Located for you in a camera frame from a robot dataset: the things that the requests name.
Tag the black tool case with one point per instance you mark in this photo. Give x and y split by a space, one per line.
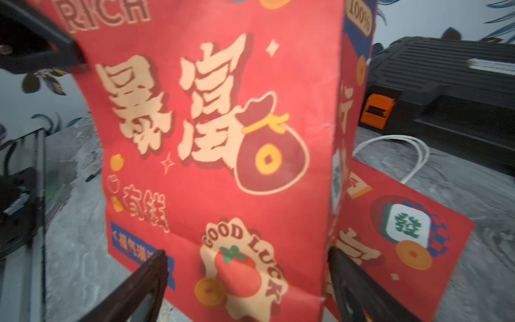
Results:
457 96

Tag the red paper bag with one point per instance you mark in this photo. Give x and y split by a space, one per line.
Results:
408 243
227 130

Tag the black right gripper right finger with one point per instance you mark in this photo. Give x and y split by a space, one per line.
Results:
358 296

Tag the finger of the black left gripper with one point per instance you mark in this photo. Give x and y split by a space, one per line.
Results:
31 41

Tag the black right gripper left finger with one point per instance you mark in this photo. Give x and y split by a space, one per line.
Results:
138 298

